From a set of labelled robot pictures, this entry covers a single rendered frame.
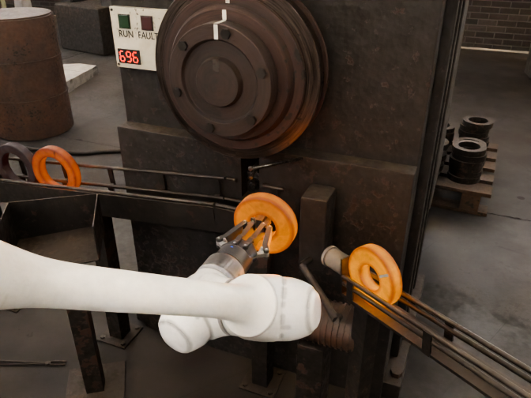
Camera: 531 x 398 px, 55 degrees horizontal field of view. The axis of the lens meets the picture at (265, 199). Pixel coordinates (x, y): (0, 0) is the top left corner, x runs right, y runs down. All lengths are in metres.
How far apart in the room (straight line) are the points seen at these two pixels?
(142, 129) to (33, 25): 2.46
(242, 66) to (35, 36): 2.95
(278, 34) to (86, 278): 0.78
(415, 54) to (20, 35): 3.14
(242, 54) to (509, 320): 1.65
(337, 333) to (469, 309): 1.08
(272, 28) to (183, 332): 0.73
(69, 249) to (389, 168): 0.96
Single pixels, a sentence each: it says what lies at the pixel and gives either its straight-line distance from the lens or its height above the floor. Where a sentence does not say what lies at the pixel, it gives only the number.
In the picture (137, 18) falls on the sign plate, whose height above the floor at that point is 1.21.
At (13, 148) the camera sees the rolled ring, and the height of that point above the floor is 0.76.
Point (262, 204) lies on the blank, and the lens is 1.18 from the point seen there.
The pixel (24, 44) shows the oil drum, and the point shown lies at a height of 0.71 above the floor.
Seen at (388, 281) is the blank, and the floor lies 0.73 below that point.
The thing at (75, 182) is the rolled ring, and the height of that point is 0.67.
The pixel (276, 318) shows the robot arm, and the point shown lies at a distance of 0.84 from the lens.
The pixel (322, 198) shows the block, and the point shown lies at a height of 0.80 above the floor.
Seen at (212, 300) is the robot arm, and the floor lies 0.98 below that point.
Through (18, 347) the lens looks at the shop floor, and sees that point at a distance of 2.29.
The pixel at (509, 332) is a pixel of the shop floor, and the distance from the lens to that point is 2.35.
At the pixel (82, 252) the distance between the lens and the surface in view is 1.61.
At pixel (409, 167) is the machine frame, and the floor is 0.87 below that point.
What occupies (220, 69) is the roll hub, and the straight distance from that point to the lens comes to 1.27.
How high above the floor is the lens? 1.46
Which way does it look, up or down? 29 degrees down
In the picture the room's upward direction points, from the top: straight up
